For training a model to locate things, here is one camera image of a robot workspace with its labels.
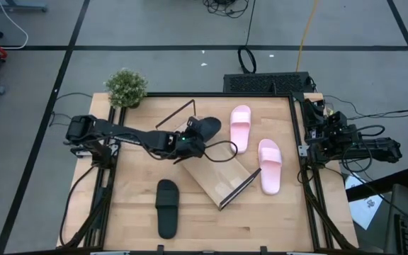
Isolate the black left base cable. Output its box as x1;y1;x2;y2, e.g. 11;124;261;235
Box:
59;164;101;248

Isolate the potted green artificial plant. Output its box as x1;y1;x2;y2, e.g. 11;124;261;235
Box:
103;68;149;109

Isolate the black tangled cable bundle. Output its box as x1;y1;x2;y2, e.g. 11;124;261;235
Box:
202;0;251;19

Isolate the wooden shelf black metal frame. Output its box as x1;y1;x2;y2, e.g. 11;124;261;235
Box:
154;99;262;212

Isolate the yellow cable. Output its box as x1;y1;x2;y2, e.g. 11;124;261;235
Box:
295;0;320;73

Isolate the pink rubber slide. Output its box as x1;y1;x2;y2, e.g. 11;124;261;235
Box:
257;138;283;196
229;104;252;154

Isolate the white cable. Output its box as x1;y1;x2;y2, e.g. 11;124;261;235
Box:
0;0;30;50

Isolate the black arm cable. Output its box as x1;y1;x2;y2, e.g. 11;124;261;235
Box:
202;140;239;164
340;123;386;175

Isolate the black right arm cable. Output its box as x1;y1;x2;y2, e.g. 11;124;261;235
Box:
340;123;386;175

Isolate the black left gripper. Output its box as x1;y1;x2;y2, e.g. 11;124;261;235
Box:
174;118;206;159

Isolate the black equipment stand grey base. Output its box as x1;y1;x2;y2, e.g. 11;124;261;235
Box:
0;0;48;13

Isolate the grey desk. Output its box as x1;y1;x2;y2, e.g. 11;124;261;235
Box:
345;168;408;255

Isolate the black perforated computer case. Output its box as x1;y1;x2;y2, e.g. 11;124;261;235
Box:
222;71;314;95

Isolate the thin black floor cable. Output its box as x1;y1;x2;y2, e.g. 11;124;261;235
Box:
49;92;94;128
322;94;408;120

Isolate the white printed paper sheet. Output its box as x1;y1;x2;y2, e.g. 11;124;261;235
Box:
344;174;384;231

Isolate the black rubber slide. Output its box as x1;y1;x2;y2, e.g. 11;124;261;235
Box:
154;178;181;240
189;116;222;143

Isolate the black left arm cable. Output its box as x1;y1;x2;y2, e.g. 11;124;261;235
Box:
202;140;239;164

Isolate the black coiled cable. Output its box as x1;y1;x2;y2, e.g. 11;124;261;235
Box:
237;0;258;74

